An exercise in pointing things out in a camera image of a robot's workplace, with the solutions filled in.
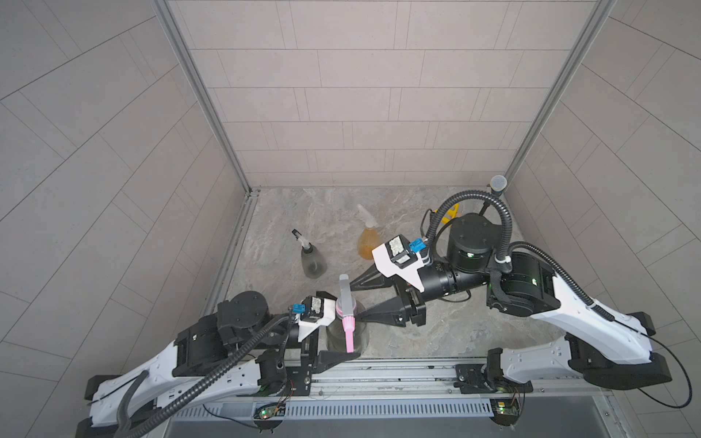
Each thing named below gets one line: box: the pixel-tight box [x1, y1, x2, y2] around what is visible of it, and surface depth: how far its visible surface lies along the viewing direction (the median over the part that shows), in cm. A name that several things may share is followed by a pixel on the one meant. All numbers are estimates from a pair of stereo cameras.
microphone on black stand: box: [479, 174, 508, 217], surface depth 88 cm
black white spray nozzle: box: [291, 228, 314, 254], surface depth 82 cm
